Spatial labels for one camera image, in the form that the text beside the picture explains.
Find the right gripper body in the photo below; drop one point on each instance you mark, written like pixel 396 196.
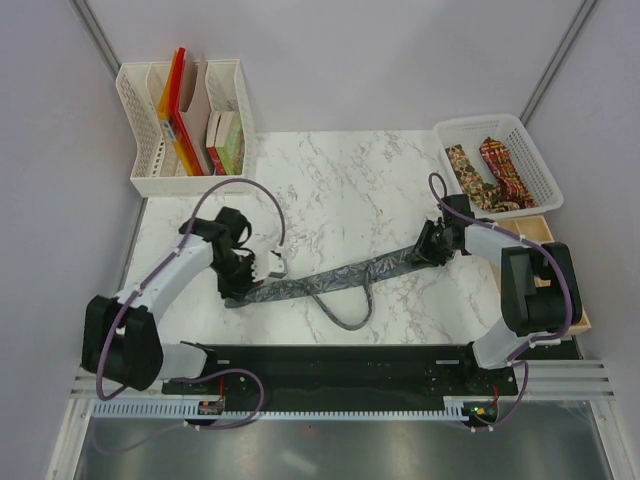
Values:
pixel 435 240

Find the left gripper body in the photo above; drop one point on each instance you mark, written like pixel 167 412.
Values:
pixel 234 275

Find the blue grey floral tie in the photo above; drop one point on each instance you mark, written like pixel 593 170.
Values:
pixel 356 275

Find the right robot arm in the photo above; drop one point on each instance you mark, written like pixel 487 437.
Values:
pixel 539 295

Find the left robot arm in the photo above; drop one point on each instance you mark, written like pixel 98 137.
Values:
pixel 121 341

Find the gold patterned tie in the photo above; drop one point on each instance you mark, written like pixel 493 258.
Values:
pixel 483 194

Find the red book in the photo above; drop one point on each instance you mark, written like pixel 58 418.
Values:
pixel 211 134

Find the red patterned tie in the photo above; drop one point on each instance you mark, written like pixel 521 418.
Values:
pixel 511 189

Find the green book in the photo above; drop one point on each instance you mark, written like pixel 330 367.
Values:
pixel 232 150

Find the white file organizer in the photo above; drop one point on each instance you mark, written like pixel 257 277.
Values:
pixel 157 170

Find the beige cardboard folder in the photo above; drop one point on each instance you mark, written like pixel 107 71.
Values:
pixel 194 110

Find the orange red folder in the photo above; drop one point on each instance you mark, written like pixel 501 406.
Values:
pixel 169 117

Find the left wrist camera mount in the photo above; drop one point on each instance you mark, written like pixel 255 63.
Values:
pixel 268 264

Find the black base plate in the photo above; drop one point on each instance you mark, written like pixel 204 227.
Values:
pixel 341 379

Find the white cable duct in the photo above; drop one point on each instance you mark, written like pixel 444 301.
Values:
pixel 200 410

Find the aluminium rail frame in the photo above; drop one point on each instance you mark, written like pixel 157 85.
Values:
pixel 563 419

